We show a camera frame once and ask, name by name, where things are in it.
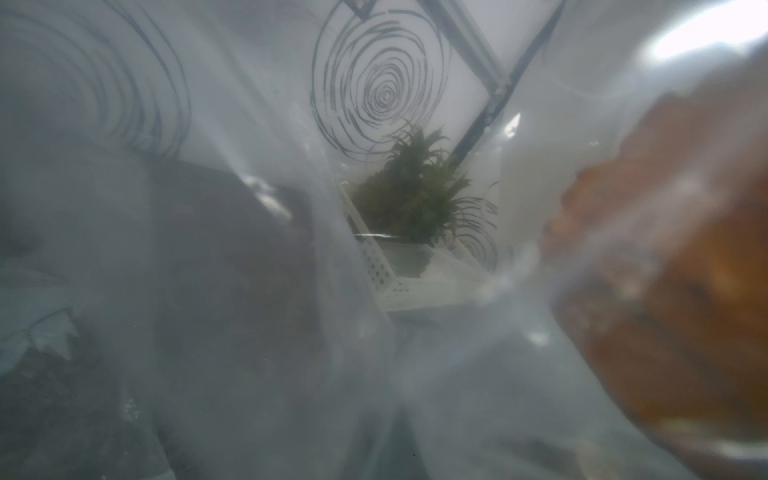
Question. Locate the clear zip-top bag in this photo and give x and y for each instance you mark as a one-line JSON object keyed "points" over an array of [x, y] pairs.
{"points": [[65, 414], [179, 166]]}

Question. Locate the cream perforated plastic basket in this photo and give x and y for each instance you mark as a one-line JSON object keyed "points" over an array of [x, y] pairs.
{"points": [[407, 276]]}

